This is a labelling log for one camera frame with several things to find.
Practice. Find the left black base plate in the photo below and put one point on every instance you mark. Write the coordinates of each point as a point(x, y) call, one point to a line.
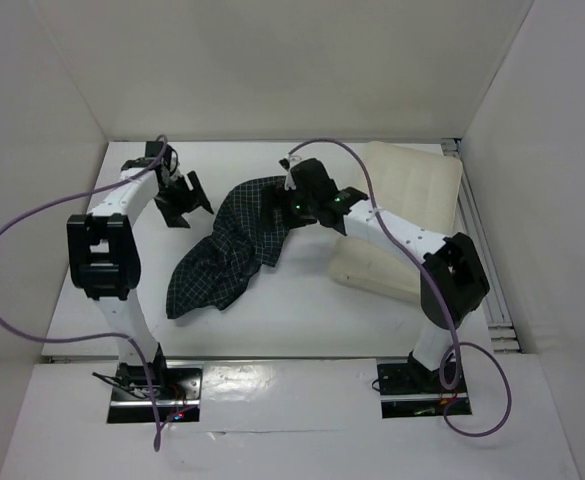
point(177, 396)

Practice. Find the cream white pillow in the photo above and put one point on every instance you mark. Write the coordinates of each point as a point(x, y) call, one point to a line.
point(419, 186)

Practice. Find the aluminium rail frame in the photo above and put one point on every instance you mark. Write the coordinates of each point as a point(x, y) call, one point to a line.
point(502, 331)

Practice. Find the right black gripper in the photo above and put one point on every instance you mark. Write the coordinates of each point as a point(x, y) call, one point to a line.
point(286, 209)

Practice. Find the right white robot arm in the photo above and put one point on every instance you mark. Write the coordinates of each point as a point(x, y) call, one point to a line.
point(452, 280)

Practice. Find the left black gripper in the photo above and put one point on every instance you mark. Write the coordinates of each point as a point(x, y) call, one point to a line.
point(196, 194)

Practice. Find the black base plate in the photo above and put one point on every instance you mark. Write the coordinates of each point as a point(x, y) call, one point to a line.
point(177, 396)
point(407, 391)

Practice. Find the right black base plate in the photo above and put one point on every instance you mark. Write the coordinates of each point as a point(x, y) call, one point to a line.
point(407, 391)

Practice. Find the dark checkered pillowcase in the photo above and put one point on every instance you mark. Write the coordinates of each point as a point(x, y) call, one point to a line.
point(218, 269)

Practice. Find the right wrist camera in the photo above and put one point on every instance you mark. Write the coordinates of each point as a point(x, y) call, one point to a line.
point(288, 162)

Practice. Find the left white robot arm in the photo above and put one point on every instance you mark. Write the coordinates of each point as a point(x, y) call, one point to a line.
point(104, 260)

